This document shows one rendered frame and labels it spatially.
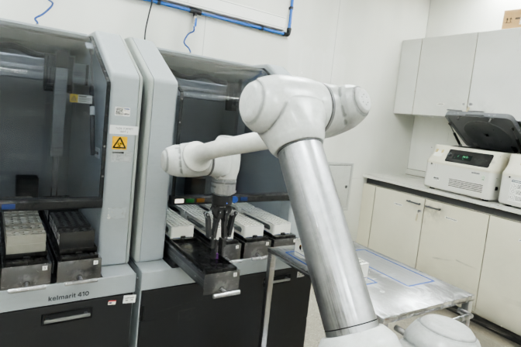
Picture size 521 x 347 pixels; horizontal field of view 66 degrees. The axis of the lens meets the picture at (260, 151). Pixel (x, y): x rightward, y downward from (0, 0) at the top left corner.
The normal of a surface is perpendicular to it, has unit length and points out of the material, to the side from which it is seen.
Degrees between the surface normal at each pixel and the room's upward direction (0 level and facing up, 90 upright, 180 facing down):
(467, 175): 90
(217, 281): 90
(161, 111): 90
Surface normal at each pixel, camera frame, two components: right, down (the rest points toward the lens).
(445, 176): -0.85, -0.04
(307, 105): 0.52, -0.34
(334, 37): 0.55, 0.13
